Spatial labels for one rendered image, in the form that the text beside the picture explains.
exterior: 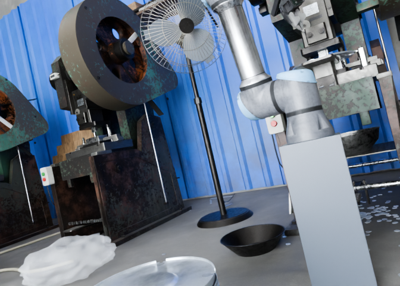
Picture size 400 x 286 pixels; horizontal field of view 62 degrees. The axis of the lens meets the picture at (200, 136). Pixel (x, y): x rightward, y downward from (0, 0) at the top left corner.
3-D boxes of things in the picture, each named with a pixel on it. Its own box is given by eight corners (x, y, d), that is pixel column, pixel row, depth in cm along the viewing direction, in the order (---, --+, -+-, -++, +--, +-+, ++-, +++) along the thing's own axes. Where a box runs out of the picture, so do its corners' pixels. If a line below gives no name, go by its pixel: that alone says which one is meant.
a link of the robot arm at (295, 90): (315, 105, 100) (304, 62, 101) (274, 116, 109) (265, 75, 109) (327, 104, 110) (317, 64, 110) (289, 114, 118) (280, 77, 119)
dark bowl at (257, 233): (277, 261, 131) (274, 244, 132) (212, 263, 146) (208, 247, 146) (296, 235, 157) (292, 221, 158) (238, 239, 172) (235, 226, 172)
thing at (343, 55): (356, 57, 170) (356, 55, 170) (350, 48, 145) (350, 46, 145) (300, 74, 184) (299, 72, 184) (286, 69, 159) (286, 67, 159)
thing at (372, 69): (380, 75, 151) (376, 62, 151) (283, 101, 173) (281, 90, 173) (381, 79, 177) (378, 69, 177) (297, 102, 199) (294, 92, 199)
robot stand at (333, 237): (378, 288, 95) (340, 134, 97) (312, 291, 102) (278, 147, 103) (372, 263, 111) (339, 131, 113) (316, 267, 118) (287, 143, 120)
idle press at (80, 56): (127, 253, 198) (66, -28, 205) (33, 256, 249) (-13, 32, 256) (236, 193, 328) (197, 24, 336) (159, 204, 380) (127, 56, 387)
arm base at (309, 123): (334, 135, 98) (327, 102, 99) (284, 145, 104) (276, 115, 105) (335, 132, 112) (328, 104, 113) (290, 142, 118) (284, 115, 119)
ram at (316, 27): (333, 35, 161) (318, -23, 162) (302, 46, 169) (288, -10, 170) (337, 41, 176) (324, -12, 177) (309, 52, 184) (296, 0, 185)
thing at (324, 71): (339, 81, 145) (332, 52, 146) (307, 90, 152) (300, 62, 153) (345, 85, 167) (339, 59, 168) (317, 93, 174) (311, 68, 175)
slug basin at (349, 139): (384, 150, 150) (378, 128, 151) (308, 163, 167) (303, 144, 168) (384, 143, 180) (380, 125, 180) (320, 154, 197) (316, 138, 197)
